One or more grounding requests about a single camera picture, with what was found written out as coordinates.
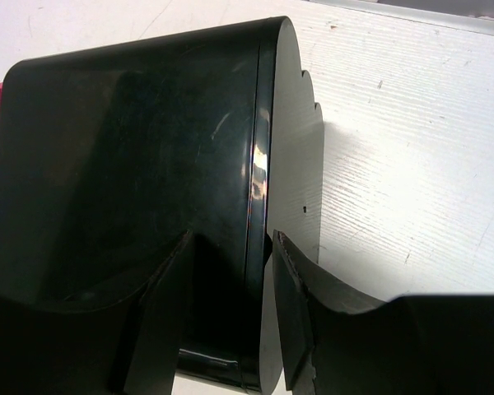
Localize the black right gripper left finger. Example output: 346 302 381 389
0 231 193 394

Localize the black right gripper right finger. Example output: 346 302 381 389
273 231 494 394

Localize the black drawer organizer cabinet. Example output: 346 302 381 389
0 16 324 394

